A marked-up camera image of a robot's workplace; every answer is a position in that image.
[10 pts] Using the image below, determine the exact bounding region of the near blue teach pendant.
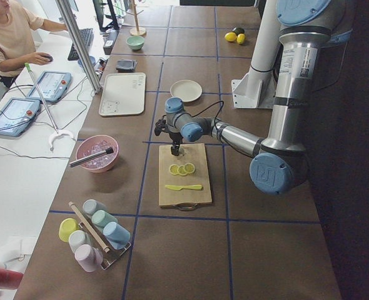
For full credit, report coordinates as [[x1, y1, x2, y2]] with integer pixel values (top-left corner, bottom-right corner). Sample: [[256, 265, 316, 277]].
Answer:
[[0, 97, 41, 137]]

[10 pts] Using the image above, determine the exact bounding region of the white cup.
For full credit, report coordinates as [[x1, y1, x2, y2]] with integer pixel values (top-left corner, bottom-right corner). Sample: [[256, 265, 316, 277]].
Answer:
[[68, 230, 93, 254]]

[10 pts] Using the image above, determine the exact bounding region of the lemon slice middle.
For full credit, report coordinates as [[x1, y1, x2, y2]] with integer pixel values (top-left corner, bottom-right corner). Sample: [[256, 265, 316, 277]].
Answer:
[[177, 165, 188, 176]]

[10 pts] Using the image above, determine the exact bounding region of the clear acrylic cup rack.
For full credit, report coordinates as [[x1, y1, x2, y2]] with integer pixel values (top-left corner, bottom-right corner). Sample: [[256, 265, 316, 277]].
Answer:
[[79, 221, 131, 270]]

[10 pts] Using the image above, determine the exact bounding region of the yellow lemon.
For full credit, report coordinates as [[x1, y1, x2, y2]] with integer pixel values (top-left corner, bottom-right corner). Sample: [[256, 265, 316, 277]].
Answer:
[[236, 33, 246, 44], [225, 32, 237, 43]]

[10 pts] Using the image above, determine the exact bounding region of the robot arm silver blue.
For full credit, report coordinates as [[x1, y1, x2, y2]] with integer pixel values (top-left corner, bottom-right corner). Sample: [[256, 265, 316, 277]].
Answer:
[[154, 1, 356, 195]]

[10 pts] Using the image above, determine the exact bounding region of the person in peach shirt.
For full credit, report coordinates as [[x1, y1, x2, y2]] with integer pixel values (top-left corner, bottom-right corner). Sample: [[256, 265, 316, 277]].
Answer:
[[0, 1, 67, 88]]

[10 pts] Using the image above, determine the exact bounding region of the pink bowl with ice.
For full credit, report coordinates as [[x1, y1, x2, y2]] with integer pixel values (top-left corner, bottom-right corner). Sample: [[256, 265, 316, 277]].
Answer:
[[76, 135, 119, 173]]

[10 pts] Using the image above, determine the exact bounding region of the grey cup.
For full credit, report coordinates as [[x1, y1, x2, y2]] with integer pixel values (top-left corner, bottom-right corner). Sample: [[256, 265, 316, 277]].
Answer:
[[82, 199, 108, 217]]

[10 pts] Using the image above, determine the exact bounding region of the dark green avocado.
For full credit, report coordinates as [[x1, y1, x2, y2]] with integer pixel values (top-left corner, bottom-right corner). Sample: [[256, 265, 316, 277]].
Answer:
[[231, 27, 245, 36]]

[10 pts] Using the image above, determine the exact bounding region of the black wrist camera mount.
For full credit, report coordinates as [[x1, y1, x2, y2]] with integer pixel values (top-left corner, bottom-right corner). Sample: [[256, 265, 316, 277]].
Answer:
[[154, 115, 169, 136]]

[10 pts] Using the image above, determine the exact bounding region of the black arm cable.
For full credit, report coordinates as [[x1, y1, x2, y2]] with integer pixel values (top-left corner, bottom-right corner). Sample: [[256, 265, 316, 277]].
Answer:
[[190, 100, 225, 126]]

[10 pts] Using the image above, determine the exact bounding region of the lemon slice top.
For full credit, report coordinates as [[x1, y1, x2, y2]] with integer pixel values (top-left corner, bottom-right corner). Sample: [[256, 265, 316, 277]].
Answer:
[[184, 162, 196, 174]]

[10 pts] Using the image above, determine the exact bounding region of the aluminium frame post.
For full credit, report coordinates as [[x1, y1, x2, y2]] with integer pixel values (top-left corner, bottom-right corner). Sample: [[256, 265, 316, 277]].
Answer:
[[56, 0, 102, 94]]

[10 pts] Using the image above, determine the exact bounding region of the red bottle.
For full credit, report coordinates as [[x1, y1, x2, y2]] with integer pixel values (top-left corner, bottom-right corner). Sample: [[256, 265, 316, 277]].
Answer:
[[0, 268, 24, 289]]

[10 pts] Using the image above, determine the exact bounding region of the white bear tray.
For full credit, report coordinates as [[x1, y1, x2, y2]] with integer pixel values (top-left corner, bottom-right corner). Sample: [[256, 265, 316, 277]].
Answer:
[[99, 72, 146, 117]]

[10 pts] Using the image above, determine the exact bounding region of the yellow plastic knife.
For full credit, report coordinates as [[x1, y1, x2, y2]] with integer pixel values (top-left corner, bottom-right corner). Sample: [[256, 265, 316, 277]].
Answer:
[[164, 184, 203, 191]]

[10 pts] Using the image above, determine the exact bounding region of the far blue teach pendant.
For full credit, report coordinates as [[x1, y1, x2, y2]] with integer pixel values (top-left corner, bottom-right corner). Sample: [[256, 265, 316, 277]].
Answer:
[[34, 71, 72, 103]]

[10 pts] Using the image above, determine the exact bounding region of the black keyboard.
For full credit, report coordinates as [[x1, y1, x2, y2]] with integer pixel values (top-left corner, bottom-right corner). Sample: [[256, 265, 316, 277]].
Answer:
[[67, 27, 94, 61]]

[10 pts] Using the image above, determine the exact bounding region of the metal rod white hook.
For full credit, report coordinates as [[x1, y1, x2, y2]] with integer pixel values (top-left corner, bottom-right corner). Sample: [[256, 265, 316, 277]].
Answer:
[[24, 63, 74, 152]]

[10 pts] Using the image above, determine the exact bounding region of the black computer mouse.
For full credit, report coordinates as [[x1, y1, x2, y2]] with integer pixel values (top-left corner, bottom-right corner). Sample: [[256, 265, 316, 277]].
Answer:
[[41, 55, 53, 62]]

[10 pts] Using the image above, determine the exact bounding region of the white camera post base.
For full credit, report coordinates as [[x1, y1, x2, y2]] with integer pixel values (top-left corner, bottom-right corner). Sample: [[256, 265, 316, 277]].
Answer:
[[231, 0, 281, 109]]

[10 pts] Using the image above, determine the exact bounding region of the pink cup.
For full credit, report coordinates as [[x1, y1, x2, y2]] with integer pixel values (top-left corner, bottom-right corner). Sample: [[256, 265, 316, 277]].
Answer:
[[74, 244, 103, 273]]

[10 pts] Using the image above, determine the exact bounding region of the yellow cup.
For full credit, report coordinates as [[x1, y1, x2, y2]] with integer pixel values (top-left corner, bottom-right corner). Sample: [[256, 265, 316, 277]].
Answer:
[[58, 218, 79, 243]]

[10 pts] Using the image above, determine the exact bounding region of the cream round plate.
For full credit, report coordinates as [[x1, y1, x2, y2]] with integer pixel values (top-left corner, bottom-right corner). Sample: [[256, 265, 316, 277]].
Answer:
[[170, 79, 203, 103]]

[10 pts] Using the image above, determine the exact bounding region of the blue teach pendant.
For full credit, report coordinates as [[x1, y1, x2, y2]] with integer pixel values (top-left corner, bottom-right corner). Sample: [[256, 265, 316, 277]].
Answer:
[[34, 71, 72, 103], [0, 97, 41, 137]]

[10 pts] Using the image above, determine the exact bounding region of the metal tongs black tip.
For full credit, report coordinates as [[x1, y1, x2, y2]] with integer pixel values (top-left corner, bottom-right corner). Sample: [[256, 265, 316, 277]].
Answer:
[[69, 147, 114, 168]]

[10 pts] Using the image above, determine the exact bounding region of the blue cup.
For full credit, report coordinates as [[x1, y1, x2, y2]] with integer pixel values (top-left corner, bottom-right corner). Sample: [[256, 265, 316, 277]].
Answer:
[[103, 222, 131, 249]]

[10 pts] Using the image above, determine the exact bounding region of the mint green bowl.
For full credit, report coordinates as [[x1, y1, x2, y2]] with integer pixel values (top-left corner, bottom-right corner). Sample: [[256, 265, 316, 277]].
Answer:
[[126, 36, 145, 51]]

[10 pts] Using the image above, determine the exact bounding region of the bamboo cutting board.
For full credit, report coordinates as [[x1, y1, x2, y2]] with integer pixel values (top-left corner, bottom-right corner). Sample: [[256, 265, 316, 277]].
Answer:
[[158, 143, 213, 211]]

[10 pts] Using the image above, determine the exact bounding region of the green cup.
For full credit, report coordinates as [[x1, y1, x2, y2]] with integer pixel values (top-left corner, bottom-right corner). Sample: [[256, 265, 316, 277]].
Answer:
[[91, 209, 118, 230]]

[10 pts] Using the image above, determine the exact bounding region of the grey folded cloth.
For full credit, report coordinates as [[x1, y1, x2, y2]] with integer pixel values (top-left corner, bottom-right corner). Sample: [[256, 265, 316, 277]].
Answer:
[[116, 59, 138, 73]]

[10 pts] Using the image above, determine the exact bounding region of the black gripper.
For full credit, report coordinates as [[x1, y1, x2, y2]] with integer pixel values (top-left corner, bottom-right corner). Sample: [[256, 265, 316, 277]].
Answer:
[[169, 132, 183, 156]]

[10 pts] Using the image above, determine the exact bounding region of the wooden mug stand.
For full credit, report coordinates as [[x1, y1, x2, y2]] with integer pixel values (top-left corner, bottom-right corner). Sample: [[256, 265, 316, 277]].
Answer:
[[127, 1, 146, 36]]

